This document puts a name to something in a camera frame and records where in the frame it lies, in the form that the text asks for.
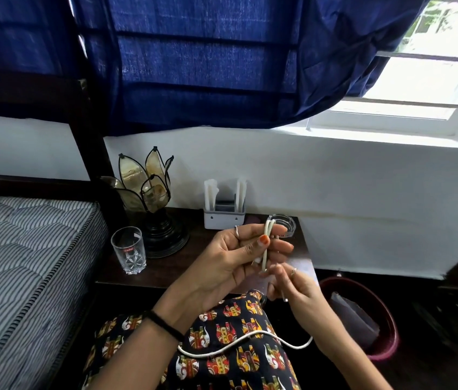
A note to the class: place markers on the person's left hand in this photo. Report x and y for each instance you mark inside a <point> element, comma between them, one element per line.
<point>212,272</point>

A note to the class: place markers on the person's right hand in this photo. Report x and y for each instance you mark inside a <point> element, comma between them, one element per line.
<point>306,304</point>

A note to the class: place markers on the person's right thumb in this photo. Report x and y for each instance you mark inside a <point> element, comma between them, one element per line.
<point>274,290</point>

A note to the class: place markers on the person's left thumb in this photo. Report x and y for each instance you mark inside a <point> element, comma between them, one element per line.
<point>249,249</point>

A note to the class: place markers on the person's left middle finger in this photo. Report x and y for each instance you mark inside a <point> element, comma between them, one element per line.
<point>282,246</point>

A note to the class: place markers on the person's left forearm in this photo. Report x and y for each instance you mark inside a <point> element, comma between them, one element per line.
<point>139,357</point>

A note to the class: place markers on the person's right forearm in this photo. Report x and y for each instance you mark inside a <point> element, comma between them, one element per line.
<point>354,361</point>

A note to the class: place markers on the clear glass ashtray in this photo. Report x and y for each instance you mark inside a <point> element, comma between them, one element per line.
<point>283,225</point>

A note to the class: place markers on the white plastic holder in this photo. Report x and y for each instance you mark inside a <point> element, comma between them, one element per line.
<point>224,220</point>

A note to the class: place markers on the white plastic stick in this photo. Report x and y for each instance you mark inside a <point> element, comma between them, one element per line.
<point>240,194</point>

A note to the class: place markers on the dark wooden bedside table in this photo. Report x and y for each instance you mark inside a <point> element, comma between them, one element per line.
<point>172,263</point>

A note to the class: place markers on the black patterned garment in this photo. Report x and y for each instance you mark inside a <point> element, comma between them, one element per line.
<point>229,357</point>

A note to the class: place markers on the grey paper bag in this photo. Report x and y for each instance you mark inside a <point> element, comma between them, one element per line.
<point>354,318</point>

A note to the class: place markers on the maroon plastic bin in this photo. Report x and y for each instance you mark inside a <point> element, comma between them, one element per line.
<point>383,320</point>

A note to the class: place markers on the black wrist band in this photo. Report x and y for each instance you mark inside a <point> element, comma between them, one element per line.
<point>164,324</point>

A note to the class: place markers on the lotus-shaped glass lamp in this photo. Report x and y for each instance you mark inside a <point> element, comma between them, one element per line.
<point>147,190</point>

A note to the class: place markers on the clear drinking glass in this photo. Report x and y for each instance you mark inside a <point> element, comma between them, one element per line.
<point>129,251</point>

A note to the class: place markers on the blue curtain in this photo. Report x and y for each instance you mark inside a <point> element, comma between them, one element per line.
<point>196,64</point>

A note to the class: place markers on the metal window bar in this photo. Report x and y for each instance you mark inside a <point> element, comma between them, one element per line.
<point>415,103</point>
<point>436,57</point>

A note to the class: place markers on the grey striped mattress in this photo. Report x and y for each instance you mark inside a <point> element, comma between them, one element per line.
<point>21,272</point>

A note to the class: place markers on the white window frame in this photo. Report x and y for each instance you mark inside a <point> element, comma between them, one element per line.
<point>415,125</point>

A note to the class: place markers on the dark wooden bed frame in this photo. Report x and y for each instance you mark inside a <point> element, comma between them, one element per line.
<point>86,129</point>

